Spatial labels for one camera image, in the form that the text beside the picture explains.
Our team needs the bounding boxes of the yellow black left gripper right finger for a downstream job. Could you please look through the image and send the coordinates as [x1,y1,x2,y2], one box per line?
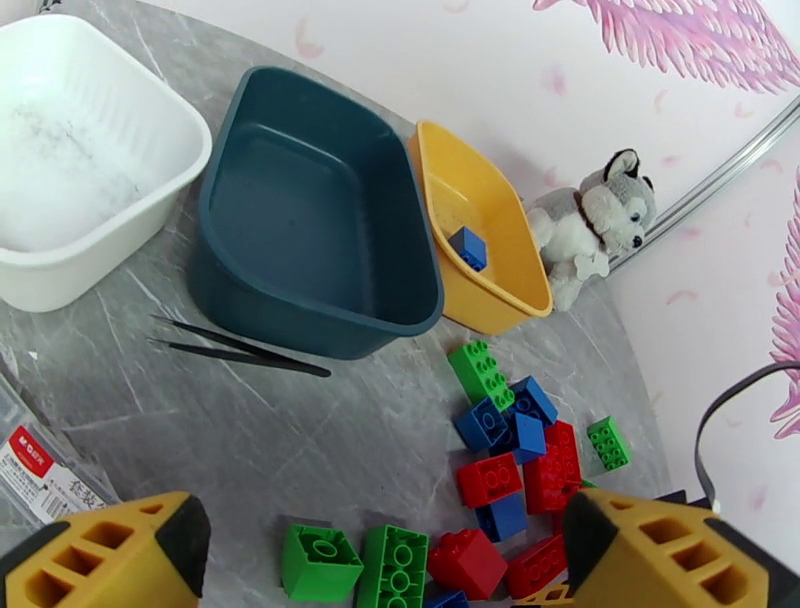
[562,488,800,608]

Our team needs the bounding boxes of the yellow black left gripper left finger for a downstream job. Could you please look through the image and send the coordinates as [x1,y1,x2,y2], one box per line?
[0,491,212,608]

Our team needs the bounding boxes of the red lego brick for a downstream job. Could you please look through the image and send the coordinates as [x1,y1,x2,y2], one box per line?
[523,444,571,516]
[456,452,524,509]
[427,529,509,601]
[544,419,584,488]
[504,534,570,600]

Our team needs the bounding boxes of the square green lego brick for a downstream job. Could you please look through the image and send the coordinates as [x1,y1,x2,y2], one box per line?
[280,523,364,603]

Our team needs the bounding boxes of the long green lego brick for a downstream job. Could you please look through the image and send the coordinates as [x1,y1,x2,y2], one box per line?
[447,339,516,412]
[356,524,430,608]

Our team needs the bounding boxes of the clear plastic box red label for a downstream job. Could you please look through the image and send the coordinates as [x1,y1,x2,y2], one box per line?
[0,368,123,533]

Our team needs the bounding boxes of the black tweezers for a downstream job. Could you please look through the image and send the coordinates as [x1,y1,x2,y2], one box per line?
[148,315,333,379]

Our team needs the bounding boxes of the grey white husky plush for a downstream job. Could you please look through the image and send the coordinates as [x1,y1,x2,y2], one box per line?
[526,147,659,313]

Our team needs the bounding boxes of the yellow plastic bin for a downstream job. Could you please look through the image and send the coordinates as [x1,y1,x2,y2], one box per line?
[407,119,554,336]

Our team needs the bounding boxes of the white plastic bin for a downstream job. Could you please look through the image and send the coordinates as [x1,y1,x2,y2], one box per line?
[0,13,214,314]

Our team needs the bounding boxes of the dark teal plastic bin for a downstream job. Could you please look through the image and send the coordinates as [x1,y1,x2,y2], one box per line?
[189,65,446,361]

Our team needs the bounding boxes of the black left wrist camera cable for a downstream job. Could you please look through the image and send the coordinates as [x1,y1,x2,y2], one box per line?
[693,361,800,511]

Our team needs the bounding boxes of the aluminium frame post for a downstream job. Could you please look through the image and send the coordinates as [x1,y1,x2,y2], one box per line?
[609,93,800,271]

